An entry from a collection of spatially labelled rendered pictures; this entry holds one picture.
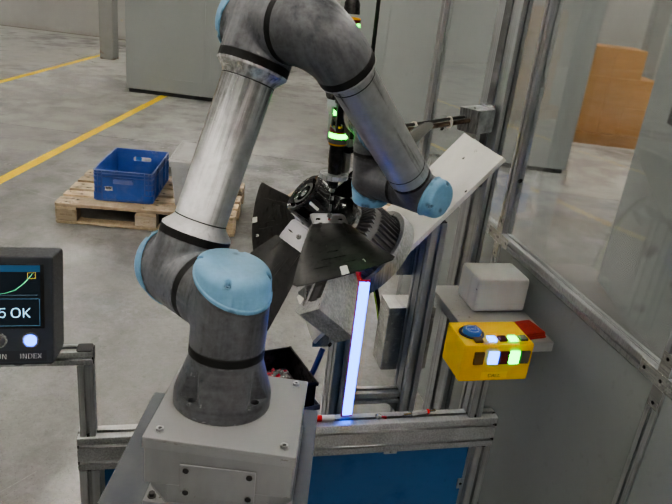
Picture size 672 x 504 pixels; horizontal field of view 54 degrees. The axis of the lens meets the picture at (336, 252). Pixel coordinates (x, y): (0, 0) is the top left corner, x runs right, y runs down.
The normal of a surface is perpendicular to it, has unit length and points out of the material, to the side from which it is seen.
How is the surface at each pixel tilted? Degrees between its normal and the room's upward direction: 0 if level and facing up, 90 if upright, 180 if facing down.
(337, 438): 90
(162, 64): 90
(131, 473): 0
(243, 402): 70
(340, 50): 84
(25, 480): 0
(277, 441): 5
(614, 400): 90
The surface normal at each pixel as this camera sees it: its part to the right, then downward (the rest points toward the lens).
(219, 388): 0.09, 0.02
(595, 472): -0.97, -0.01
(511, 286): 0.21, 0.40
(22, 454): 0.11, -0.92
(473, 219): -0.68, 0.22
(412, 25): -0.08, 0.38
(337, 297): 0.67, -0.25
